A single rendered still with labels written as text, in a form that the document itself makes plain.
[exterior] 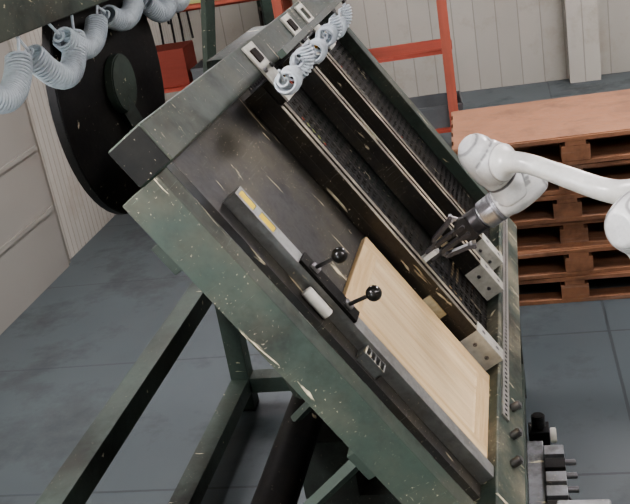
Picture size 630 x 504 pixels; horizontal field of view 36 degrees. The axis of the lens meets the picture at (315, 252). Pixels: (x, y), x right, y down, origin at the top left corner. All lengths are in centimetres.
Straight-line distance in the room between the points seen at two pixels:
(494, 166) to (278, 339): 88
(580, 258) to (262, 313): 342
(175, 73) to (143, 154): 619
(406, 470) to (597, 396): 243
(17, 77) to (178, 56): 576
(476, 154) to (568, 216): 260
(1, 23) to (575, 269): 363
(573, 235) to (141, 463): 250
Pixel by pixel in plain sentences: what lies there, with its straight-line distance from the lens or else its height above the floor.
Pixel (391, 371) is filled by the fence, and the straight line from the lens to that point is 233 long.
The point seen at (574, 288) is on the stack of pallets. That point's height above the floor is 8.
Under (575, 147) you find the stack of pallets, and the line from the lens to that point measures 507.
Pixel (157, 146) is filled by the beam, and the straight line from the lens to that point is 195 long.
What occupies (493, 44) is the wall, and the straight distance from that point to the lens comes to 1029.
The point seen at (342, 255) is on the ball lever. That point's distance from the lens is 217.
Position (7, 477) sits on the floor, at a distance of 480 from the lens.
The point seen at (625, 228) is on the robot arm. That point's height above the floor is 151.
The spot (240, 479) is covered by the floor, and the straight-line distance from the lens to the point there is 426.
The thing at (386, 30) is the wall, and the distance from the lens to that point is 1031.
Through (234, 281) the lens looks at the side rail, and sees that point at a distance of 201.
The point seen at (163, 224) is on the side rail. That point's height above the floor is 173.
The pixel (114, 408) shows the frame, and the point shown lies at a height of 79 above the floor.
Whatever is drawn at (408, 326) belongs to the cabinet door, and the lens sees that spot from 262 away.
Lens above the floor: 234
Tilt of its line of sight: 21 degrees down
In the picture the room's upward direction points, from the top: 10 degrees counter-clockwise
